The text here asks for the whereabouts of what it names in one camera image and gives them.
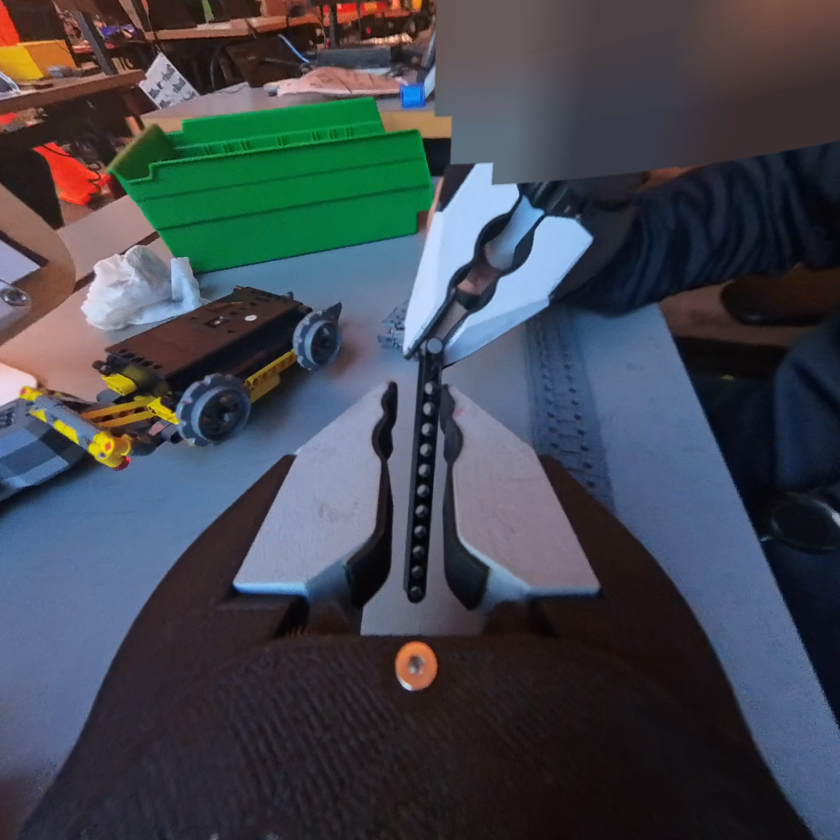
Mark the printed paper sheet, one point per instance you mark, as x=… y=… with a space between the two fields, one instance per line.
x=341 y=82

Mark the yellow black toy car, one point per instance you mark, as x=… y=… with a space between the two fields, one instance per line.
x=216 y=341

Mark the grey building block assembly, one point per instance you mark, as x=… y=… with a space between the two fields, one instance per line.
x=33 y=453

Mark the green plastic bin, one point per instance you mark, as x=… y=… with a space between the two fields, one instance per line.
x=282 y=210

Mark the long black perforated beam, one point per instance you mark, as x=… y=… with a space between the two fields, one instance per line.
x=423 y=472

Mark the red plastic part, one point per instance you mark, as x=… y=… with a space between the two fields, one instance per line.
x=72 y=174

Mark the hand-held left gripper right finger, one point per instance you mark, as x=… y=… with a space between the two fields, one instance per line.
x=525 y=518

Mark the instruction sheet on stand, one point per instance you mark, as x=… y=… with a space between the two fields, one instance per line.
x=46 y=262

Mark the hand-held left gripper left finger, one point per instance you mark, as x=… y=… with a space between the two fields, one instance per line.
x=315 y=512

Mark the flat grey track strip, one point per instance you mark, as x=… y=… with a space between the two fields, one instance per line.
x=568 y=407

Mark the grey track strip right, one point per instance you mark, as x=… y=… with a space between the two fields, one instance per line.
x=394 y=328

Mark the small blue translucent box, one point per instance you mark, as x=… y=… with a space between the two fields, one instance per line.
x=412 y=97

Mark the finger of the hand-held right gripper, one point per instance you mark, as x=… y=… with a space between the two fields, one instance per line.
x=453 y=243
x=544 y=269

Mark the yellow storage bin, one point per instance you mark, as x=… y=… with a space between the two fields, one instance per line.
x=39 y=59

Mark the person's upper body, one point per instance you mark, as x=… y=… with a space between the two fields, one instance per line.
x=800 y=426

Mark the long wooden workbench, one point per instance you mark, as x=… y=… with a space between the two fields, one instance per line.
x=65 y=88

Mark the black white printed sign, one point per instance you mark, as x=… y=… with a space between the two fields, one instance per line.
x=167 y=82

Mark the crumpled white tissue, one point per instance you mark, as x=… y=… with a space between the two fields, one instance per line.
x=131 y=289

